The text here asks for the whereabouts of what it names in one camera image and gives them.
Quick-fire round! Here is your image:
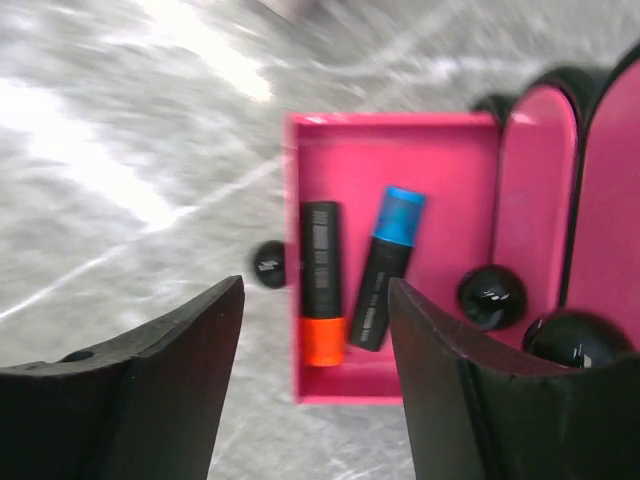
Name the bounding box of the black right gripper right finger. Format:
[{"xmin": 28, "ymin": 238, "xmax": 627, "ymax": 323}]
[{"xmin": 388, "ymin": 279, "xmax": 639, "ymax": 480}]

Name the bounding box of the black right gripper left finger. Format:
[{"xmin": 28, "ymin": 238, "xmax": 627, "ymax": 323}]
[{"xmin": 1, "ymin": 276, "xmax": 245, "ymax": 480}]

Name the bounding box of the orange cap highlighter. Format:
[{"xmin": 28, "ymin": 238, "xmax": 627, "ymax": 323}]
[{"xmin": 301, "ymin": 201, "xmax": 346, "ymax": 367}]

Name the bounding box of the blue cap highlighter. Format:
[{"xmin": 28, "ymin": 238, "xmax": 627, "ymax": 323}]
[{"xmin": 349, "ymin": 186, "xmax": 426, "ymax": 352}]

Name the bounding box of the black drawer organizer box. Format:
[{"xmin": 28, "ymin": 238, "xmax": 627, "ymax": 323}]
[{"xmin": 456, "ymin": 45, "xmax": 639, "ymax": 369}]

